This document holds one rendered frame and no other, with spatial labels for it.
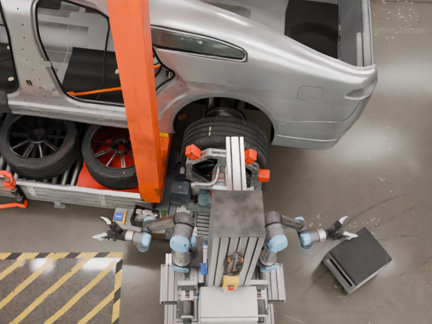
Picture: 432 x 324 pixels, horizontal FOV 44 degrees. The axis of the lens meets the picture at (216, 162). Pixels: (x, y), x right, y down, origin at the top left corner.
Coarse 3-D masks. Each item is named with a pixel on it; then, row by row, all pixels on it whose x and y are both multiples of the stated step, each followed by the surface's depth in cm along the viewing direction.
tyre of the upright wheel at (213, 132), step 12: (204, 120) 390; (216, 120) 386; (228, 120) 385; (240, 120) 387; (192, 132) 392; (204, 132) 384; (216, 132) 380; (228, 132) 380; (240, 132) 382; (252, 132) 388; (204, 144) 380; (216, 144) 379; (252, 144) 385; (264, 144) 399; (180, 156) 402; (264, 156) 395; (192, 168) 414; (264, 168) 402
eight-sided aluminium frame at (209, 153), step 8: (208, 152) 378; (216, 152) 381; (224, 152) 379; (192, 160) 387; (200, 160) 384; (248, 168) 387; (256, 168) 389; (192, 176) 410; (200, 176) 417; (256, 176) 396
